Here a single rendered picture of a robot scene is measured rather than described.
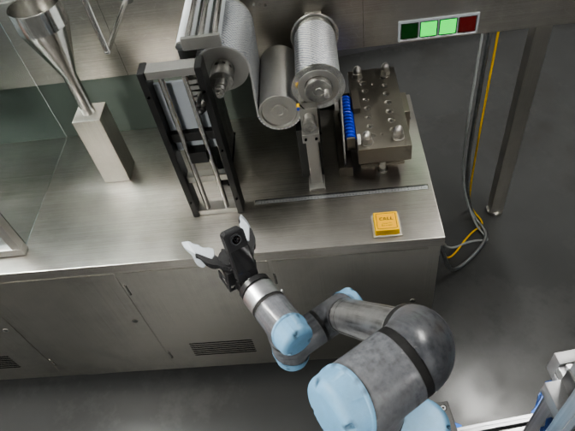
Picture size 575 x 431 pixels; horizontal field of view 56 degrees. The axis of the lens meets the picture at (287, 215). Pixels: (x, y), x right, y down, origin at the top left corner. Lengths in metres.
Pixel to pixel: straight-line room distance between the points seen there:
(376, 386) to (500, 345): 1.74
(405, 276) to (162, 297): 0.81
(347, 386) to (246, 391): 1.64
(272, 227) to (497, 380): 1.20
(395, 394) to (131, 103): 1.55
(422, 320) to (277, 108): 0.92
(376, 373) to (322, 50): 1.01
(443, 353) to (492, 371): 1.62
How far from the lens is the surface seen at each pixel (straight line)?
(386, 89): 1.86
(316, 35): 1.62
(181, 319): 2.00
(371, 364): 0.76
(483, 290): 2.59
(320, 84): 1.49
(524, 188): 3.02
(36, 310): 2.09
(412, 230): 1.60
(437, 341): 0.79
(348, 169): 1.72
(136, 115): 2.08
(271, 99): 1.56
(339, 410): 0.75
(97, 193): 1.94
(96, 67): 1.99
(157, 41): 1.87
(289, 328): 1.04
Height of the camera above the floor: 2.16
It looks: 49 degrees down
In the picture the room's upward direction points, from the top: 11 degrees counter-clockwise
